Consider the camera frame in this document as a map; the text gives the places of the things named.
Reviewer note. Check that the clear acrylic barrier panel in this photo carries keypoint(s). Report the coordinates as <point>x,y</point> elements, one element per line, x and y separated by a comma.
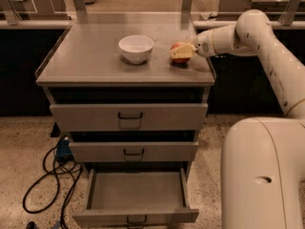
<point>62,9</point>

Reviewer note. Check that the white ceramic bowl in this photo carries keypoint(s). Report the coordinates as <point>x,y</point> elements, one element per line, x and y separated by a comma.
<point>136,48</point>

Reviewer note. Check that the grey top drawer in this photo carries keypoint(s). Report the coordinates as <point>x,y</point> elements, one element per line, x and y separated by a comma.
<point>128,117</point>

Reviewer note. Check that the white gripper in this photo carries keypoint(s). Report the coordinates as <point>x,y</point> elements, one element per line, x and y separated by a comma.
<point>202,46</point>

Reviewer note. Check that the grey middle drawer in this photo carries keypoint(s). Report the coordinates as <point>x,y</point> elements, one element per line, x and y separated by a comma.
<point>133,151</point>

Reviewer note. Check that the red apple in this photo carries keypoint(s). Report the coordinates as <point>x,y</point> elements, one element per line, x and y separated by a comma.
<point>178,60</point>

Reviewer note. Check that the grey bottom drawer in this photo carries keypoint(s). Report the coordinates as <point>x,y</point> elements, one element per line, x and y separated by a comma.
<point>136,199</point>

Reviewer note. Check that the white horizontal rail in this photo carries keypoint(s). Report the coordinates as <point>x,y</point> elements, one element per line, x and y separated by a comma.
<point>202,25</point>

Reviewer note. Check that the grey drawer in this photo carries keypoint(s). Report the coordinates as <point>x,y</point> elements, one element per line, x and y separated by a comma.
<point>136,199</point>
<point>133,151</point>
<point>128,117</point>

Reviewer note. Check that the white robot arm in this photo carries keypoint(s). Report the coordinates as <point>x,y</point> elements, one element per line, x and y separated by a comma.
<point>263,158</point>

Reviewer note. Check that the blue power box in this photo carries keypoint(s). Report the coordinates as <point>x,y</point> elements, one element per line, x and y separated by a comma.
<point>62,150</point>

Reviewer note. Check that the grey drawer cabinet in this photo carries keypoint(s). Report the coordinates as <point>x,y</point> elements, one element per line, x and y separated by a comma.
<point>88,68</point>

